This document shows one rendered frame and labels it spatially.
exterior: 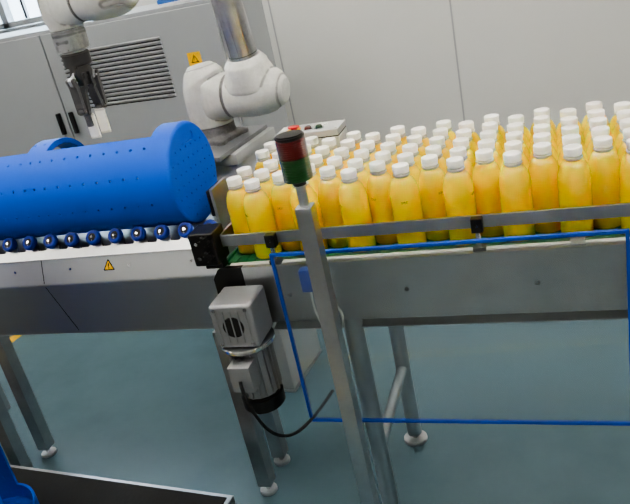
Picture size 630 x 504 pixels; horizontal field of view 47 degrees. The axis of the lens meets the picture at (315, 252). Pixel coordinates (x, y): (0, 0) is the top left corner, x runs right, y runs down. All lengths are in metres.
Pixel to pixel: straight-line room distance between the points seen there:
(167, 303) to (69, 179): 0.44
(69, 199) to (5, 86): 2.45
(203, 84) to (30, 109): 2.00
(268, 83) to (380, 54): 2.27
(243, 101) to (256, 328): 0.99
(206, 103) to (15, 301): 0.91
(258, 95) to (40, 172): 0.77
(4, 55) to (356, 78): 2.08
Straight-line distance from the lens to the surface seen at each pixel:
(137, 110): 3.98
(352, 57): 4.73
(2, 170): 2.25
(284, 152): 1.49
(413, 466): 2.47
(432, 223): 1.68
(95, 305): 2.28
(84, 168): 2.07
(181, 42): 3.73
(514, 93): 4.56
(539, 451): 2.49
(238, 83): 2.49
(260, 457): 2.39
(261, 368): 1.84
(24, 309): 2.45
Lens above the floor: 1.62
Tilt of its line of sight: 23 degrees down
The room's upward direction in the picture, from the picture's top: 12 degrees counter-clockwise
